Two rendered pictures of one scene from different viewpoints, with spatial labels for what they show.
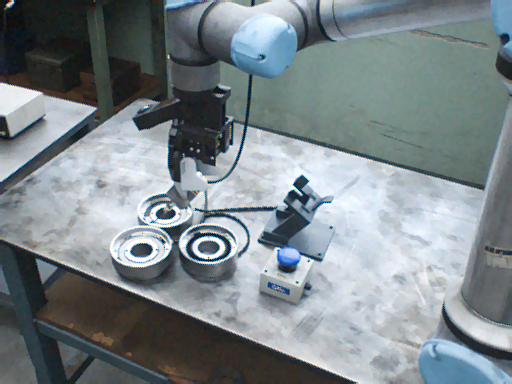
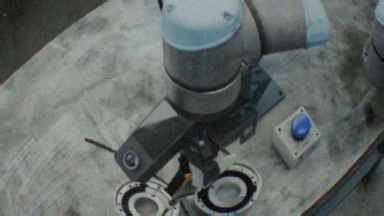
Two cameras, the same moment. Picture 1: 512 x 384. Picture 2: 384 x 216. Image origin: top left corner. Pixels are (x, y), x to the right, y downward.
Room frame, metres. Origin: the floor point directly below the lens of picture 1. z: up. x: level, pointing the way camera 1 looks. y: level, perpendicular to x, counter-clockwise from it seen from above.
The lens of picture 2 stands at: (0.52, 0.42, 1.76)
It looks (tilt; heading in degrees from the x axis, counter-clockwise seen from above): 60 degrees down; 304
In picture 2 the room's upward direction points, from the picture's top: 2 degrees counter-clockwise
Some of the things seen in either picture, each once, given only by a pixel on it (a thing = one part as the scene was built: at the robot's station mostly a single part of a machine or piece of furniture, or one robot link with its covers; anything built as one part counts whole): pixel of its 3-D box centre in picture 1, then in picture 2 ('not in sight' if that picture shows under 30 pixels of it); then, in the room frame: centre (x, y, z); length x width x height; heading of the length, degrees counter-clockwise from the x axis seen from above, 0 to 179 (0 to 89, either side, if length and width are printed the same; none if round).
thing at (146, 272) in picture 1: (141, 253); not in sight; (0.69, 0.19, 0.82); 0.10 x 0.10 x 0.04
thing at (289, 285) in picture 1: (289, 276); (300, 136); (0.65, -0.07, 0.82); 0.08 x 0.07 x 0.05; 68
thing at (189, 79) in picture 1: (195, 70); (201, 70); (0.74, 0.09, 1.15); 0.08 x 0.08 x 0.05
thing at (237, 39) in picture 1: (256, 37); (281, 7); (0.68, 0.01, 1.23); 0.11 x 0.11 x 0.08; 50
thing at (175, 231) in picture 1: (165, 217); (146, 208); (0.79, 0.16, 0.82); 0.10 x 0.10 x 0.04
